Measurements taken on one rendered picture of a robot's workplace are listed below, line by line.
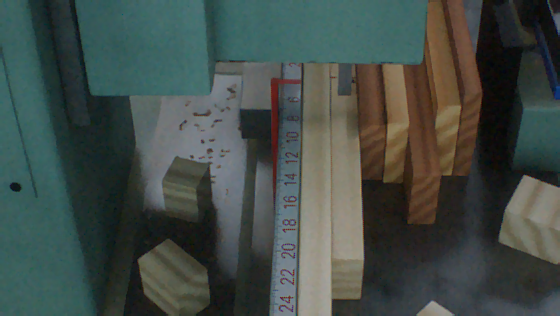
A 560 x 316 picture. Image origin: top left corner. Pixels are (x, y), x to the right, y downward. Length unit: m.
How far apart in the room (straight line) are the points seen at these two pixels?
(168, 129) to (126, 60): 0.30
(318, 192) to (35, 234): 0.19
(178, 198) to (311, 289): 0.26
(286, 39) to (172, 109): 0.31
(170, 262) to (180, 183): 0.09
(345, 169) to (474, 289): 0.12
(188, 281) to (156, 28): 0.21
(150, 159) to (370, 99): 0.26
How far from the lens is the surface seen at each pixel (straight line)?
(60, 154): 0.61
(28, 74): 0.56
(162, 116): 0.90
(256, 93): 0.84
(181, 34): 0.57
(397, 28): 0.61
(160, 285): 0.71
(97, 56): 0.59
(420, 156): 0.64
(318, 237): 0.58
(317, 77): 0.70
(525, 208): 0.64
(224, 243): 0.78
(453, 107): 0.66
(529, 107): 0.68
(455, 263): 0.64
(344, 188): 0.62
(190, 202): 0.78
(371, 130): 0.66
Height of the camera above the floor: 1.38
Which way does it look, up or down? 43 degrees down
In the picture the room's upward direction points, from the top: 1 degrees counter-clockwise
